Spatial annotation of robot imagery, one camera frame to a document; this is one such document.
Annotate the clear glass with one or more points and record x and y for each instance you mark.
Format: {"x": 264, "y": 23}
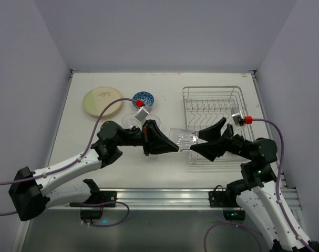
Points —
{"x": 153, "y": 155}
{"x": 129, "y": 121}
{"x": 183, "y": 138}
{"x": 154, "y": 117}

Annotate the steel wire dish rack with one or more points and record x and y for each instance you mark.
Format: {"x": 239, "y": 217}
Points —
{"x": 204, "y": 106}

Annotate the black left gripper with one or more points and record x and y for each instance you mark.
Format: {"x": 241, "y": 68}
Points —
{"x": 147, "y": 137}

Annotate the cream plate rearmost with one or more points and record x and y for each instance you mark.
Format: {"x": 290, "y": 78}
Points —
{"x": 97, "y": 99}

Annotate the cream and green plate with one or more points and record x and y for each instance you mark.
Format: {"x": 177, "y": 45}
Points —
{"x": 121, "y": 103}

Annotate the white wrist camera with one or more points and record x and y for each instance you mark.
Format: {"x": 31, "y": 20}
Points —
{"x": 237, "y": 116}
{"x": 142, "y": 113}

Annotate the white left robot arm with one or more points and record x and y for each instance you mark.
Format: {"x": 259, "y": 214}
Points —
{"x": 104, "y": 152}

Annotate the blue patterned bowl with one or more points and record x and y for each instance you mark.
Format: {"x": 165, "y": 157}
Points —
{"x": 146, "y": 97}

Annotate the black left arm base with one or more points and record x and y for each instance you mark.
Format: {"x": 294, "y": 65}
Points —
{"x": 96, "y": 197}

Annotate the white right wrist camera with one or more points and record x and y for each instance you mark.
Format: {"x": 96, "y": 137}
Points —
{"x": 237, "y": 116}

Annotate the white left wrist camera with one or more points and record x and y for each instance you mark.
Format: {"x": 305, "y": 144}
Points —
{"x": 142, "y": 113}

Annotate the aluminium mounting rail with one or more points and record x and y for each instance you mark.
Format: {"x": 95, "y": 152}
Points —
{"x": 143, "y": 198}

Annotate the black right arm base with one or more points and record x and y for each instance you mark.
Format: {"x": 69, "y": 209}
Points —
{"x": 232, "y": 212}

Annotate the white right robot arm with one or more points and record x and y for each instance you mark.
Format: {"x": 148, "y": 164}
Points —
{"x": 258, "y": 192}

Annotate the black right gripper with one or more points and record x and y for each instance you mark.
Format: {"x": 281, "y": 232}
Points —
{"x": 228, "y": 139}

